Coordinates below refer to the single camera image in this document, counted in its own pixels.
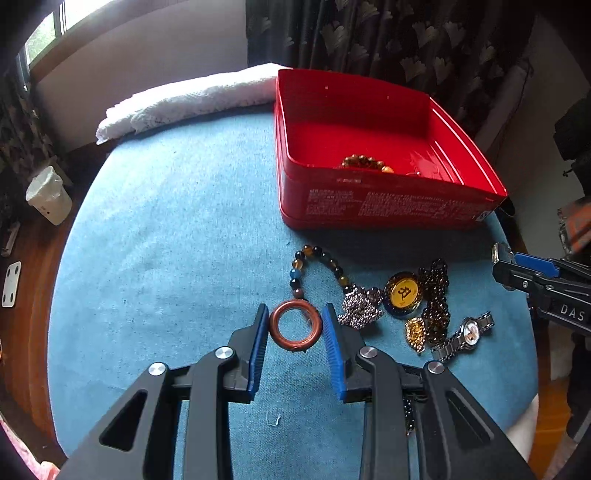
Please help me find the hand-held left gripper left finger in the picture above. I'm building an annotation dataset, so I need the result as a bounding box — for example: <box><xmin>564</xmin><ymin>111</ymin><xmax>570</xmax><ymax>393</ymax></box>
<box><xmin>60</xmin><ymin>303</ymin><xmax>270</xmax><ymax>480</ymax></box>

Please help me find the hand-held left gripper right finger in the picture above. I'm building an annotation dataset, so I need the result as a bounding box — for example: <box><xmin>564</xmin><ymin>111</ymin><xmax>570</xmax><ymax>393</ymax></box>
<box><xmin>322</xmin><ymin>302</ymin><xmax>539</xmax><ymax>480</ymax></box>

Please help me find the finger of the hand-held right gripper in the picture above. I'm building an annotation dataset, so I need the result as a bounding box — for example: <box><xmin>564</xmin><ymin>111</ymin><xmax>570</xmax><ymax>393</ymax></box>
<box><xmin>492</xmin><ymin>261</ymin><xmax>550</xmax><ymax>292</ymax></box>
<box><xmin>492</xmin><ymin>242</ymin><xmax>561</xmax><ymax>278</ymax></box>

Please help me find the red-brown ring bangle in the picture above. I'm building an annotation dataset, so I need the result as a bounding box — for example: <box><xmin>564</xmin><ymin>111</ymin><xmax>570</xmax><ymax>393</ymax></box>
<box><xmin>269</xmin><ymin>300</ymin><xmax>322</xmax><ymax>354</ymax></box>

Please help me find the dark brown bead bracelet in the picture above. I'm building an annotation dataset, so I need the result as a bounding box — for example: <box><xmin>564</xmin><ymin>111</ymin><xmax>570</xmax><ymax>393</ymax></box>
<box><xmin>418</xmin><ymin>258</ymin><xmax>451</xmax><ymax>344</ymax></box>

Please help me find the multicolour bead bracelet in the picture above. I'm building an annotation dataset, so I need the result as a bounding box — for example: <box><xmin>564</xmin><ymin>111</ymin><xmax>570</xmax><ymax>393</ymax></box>
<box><xmin>288</xmin><ymin>246</ymin><xmax>358</xmax><ymax>301</ymax></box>

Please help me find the red tin box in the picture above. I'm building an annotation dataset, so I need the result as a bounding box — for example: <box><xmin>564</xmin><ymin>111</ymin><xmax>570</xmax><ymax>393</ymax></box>
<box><xmin>274</xmin><ymin>68</ymin><xmax>509</xmax><ymax>230</ymax></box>

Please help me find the orange striped object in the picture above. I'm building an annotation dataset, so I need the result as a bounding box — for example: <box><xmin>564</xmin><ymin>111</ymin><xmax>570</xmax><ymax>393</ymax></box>
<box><xmin>558</xmin><ymin>203</ymin><xmax>591</xmax><ymax>254</ymax></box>

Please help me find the silver wristwatch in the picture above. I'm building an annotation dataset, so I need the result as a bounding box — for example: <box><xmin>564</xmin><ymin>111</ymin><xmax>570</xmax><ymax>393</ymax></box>
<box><xmin>431</xmin><ymin>311</ymin><xmax>495</xmax><ymax>363</ymax></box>

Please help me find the round gold black pendant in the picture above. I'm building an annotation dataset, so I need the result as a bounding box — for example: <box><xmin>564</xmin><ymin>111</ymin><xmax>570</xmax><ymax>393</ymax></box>
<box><xmin>383</xmin><ymin>272</ymin><xmax>424</xmax><ymax>319</ymax></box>

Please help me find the dark bulky object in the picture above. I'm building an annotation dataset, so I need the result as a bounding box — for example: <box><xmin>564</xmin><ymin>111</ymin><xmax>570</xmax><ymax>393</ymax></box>
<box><xmin>551</xmin><ymin>92</ymin><xmax>591</xmax><ymax>162</ymax></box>

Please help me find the blue tablecloth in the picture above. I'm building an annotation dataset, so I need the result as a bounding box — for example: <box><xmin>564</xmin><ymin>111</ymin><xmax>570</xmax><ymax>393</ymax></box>
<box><xmin>47</xmin><ymin>111</ymin><xmax>541</xmax><ymax>480</ymax></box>

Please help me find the white towel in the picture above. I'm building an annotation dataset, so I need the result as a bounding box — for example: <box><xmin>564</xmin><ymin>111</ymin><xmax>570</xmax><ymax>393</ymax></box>
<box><xmin>95</xmin><ymin>63</ymin><xmax>294</xmax><ymax>146</ymax></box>

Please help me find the white rectangular plate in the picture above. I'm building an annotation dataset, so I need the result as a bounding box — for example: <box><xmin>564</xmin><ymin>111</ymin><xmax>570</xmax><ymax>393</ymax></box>
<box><xmin>1</xmin><ymin>261</ymin><xmax>22</xmax><ymax>308</ymax></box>

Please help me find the small grey floor object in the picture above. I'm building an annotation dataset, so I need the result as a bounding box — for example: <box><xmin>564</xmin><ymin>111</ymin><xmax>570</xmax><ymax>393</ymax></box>
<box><xmin>0</xmin><ymin>222</ymin><xmax>21</xmax><ymax>257</ymax></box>

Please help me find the dark leaf-patterned curtain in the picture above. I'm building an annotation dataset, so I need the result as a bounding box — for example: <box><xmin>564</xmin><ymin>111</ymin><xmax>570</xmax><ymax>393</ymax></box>
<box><xmin>245</xmin><ymin>0</ymin><xmax>536</xmax><ymax>134</ymax></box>
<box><xmin>0</xmin><ymin>60</ymin><xmax>70</xmax><ymax>232</ymax></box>

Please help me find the window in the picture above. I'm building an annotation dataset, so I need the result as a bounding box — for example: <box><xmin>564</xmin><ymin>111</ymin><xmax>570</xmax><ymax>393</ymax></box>
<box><xmin>23</xmin><ymin>0</ymin><xmax>116</xmax><ymax>70</ymax></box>

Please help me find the tiger-eye bead bracelet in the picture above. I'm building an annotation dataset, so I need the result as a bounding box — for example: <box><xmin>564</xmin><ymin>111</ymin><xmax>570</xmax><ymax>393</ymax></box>
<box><xmin>342</xmin><ymin>154</ymin><xmax>395</xmax><ymax>174</ymax></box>

